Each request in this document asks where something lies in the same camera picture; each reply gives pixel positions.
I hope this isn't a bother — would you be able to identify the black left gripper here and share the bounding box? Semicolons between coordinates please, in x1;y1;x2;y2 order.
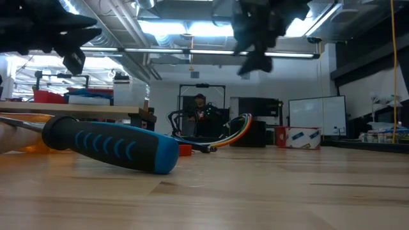
0;0;103;76

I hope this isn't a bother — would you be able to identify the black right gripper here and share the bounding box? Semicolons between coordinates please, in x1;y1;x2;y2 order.
231;0;313;77

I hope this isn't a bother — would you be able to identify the black cabinet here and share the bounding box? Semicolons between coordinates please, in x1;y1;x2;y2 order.
229;96;284;127

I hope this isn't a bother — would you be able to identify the black background robot station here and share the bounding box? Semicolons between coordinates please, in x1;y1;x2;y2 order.
168;82;227;139

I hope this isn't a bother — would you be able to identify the blue cloth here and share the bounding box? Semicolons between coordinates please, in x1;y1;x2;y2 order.
63;88;114;98

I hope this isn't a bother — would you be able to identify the person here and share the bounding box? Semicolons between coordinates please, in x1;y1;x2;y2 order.
187;93;222;139

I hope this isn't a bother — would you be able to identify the red storage box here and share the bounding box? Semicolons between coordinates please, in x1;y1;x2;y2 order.
33;89;68;104

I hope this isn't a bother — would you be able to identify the long ceiling light bar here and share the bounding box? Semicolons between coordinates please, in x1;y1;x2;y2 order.
79;46;321;60

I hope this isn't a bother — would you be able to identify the white whiteboard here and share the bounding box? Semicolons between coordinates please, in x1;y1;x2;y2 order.
288;95;348;137

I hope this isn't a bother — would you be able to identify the wooden workbench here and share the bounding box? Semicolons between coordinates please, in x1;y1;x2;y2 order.
0;100;158;131

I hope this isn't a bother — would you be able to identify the white translucent container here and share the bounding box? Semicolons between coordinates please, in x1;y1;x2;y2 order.
112;79;150;108

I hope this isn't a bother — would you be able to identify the red plastic terminal block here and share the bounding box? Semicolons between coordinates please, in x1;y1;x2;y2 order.
178;144;193;157

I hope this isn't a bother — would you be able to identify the white desk lamp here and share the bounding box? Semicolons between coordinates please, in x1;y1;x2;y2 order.
369;91;404;124

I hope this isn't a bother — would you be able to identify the cluttered side counter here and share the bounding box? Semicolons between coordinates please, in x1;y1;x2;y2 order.
346;121;409;145

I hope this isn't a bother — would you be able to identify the bundle of coloured cables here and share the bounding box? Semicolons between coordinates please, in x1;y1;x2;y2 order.
207;113;252;148

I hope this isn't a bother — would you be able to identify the bundle of coloured wires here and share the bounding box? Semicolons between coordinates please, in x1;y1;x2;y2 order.
204;114;250;148
165;114;245;145

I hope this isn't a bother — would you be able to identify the short white wire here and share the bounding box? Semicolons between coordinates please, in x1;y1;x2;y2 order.
178;114;247;146

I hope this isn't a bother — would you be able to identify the short black wire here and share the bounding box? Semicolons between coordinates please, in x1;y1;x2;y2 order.
201;114;248;147

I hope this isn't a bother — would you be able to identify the blue and black handled chisel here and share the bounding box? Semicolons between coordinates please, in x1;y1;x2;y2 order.
0;115;180;175

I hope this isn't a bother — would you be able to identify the black aluminium table frame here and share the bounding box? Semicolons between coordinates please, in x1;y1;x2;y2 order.
321;139;409;155

